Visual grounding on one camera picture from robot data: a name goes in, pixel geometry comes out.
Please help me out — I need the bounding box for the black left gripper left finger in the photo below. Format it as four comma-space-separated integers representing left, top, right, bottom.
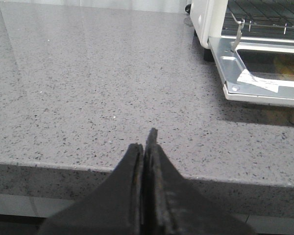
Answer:
38, 143, 144, 235

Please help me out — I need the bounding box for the white Toshiba toaster oven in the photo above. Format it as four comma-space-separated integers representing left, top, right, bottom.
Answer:
186, 0, 294, 49

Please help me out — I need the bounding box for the glass oven door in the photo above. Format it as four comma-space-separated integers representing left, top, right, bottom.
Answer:
208, 37, 294, 106

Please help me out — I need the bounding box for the metal wire oven rack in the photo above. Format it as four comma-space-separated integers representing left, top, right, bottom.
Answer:
221, 0, 294, 40

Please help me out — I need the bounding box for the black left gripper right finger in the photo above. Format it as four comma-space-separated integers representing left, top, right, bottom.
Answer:
143, 128, 255, 235

